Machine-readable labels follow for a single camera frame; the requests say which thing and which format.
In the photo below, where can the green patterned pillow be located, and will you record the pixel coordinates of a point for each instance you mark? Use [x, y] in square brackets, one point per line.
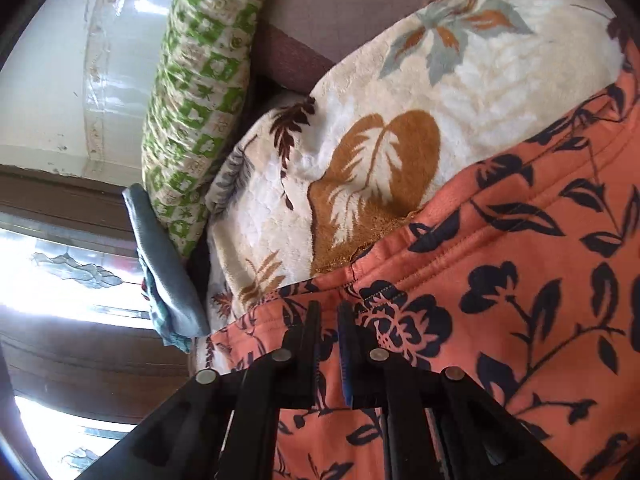
[200, 95]

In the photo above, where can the pink quilted sofa cover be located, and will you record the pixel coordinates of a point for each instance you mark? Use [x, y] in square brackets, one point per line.
[340, 5]

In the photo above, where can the leaf print blanket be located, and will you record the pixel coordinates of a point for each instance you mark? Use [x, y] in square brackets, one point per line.
[400, 110]

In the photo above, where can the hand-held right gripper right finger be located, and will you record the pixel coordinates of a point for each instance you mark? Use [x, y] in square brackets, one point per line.
[400, 385]

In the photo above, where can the stained glass door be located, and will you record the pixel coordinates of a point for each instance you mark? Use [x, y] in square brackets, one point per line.
[65, 310]

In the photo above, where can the striped teal cloth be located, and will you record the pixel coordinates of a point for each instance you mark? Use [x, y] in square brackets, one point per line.
[165, 330]

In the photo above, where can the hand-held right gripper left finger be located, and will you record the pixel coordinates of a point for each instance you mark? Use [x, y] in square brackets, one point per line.
[270, 385]

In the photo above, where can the light blue folded cloth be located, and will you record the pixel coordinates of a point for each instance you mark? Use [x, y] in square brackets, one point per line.
[167, 270]

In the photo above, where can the orange floral blouse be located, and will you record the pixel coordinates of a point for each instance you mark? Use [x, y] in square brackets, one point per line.
[475, 310]

